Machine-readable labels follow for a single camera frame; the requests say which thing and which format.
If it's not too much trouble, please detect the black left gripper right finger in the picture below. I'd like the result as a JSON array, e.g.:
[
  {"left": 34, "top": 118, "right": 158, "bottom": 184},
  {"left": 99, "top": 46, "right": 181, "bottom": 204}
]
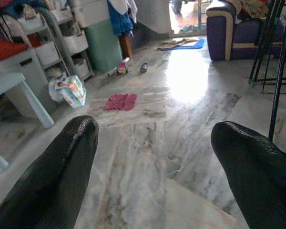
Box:
[{"left": 211, "top": 120, "right": 286, "bottom": 229}]

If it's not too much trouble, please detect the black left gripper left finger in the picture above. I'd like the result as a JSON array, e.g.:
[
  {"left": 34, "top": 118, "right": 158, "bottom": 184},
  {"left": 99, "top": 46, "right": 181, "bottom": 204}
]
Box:
[{"left": 0, "top": 115, "right": 100, "bottom": 229}]

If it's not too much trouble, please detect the printed plastic bag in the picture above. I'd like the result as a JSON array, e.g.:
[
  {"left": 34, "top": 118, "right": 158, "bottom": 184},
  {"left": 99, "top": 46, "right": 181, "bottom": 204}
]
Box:
[{"left": 48, "top": 75, "right": 87, "bottom": 110}]

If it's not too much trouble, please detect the crumpled pink cloth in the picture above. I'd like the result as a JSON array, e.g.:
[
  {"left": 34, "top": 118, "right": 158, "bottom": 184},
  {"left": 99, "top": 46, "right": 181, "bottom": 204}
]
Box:
[{"left": 103, "top": 93, "right": 138, "bottom": 112}]

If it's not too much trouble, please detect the white plastic table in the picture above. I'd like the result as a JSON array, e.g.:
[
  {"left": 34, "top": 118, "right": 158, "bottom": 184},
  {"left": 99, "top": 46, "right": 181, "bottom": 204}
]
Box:
[{"left": 0, "top": 72, "right": 55, "bottom": 174}]

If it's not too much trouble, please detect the black clothes drying rack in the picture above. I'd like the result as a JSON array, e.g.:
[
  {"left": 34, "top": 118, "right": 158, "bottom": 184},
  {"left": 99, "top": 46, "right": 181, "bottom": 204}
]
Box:
[{"left": 249, "top": 0, "right": 286, "bottom": 141}]

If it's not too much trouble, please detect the white storage box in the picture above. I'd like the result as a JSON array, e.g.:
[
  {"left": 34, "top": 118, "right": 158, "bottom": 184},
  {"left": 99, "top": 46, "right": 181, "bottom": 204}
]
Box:
[{"left": 0, "top": 49, "right": 55, "bottom": 120}]

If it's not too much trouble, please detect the toy car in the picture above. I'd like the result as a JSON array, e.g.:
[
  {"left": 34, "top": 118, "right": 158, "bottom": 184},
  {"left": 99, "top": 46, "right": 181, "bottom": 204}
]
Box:
[{"left": 107, "top": 56, "right": 131, "bottom": 77}]

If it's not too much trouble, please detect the red cushion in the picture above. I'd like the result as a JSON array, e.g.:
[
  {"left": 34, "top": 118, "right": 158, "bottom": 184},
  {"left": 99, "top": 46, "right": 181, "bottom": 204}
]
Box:
[{"left": 0, "top": 34, "right": 41, "bottom": 62}]

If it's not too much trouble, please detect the white drawer shelf unit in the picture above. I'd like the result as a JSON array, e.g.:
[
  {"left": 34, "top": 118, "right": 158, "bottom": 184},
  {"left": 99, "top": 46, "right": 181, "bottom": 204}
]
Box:
[{"left": 0, "top": 7, "right": 95, "bottom": 82}]

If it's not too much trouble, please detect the green cabinet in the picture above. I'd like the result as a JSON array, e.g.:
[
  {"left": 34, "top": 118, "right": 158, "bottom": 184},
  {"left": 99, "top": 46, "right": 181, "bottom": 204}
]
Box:
[{"left": 84, "top": 19, "right": 123, "bottom": 73}]

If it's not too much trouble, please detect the blue floor mat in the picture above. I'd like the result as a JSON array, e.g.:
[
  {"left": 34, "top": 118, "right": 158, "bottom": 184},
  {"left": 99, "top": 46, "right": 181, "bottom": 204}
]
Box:
[{"left": 157, "top": 38, "right": 205, "bottom": 51}]

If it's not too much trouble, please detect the purple sofa cream trim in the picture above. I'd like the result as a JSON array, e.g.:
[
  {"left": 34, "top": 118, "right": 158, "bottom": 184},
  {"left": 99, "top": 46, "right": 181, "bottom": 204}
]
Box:
[{"left": 206, "top": 0, "right": 286, "bottom": 62}]

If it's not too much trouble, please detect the beige floor cloth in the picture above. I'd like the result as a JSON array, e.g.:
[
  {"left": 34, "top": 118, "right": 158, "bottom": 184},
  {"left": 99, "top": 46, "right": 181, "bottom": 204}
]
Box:
[{"left": 158, "top": 37, "right": 200, "bottom": 47}]

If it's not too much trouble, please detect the beige clothes pile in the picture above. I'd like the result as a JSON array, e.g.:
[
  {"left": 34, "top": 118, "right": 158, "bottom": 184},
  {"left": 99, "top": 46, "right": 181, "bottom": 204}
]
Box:
[{"left": 235, "top": 0, "right": 270, "bottom": 20}]

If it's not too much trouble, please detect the blue towel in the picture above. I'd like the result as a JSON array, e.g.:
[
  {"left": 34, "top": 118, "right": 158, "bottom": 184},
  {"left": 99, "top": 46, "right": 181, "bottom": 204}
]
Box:
[{"left": 106, "top": 0, "right": 134, "bottom": 38}]

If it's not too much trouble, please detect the white lidded container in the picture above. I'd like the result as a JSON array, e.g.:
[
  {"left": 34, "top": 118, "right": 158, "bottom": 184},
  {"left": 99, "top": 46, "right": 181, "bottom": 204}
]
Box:
[{"left": 71, "top": 0, "right": 110, "bottom": 28}]

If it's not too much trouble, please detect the brown wooden post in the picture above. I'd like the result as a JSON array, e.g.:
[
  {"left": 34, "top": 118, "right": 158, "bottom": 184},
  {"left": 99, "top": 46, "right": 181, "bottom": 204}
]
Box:
[{"left": 120, "top": 33, "right": 133, "bottom": 59}]

